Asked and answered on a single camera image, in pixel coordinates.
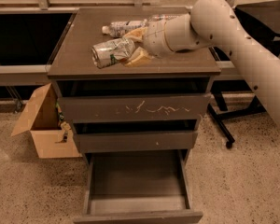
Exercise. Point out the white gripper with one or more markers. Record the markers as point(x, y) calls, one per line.
point(154, 37)

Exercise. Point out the silver green 7up can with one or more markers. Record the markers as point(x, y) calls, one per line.
point(112, 51)

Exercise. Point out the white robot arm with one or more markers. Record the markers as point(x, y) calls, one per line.
point(213, 23)

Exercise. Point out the top grey drawer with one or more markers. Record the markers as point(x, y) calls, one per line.
point(118, 100)

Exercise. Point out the dark grey drawer cabinet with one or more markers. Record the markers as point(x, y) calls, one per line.
point(74, 62)

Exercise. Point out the middle grey drawer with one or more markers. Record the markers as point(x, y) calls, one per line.
point(135, 135)

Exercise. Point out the open bottom grey drawer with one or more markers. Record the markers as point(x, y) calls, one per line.
point(143, 187)

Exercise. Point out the clear labelled water bottle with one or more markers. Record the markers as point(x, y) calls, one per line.
point(118, 29)

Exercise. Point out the clear bottle at back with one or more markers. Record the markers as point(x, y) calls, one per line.
point(160, 17)

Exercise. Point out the small items in box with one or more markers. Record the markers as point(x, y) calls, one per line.
point(62, 123)

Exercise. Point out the open cardboard box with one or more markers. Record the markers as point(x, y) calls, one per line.
point(40, 119)

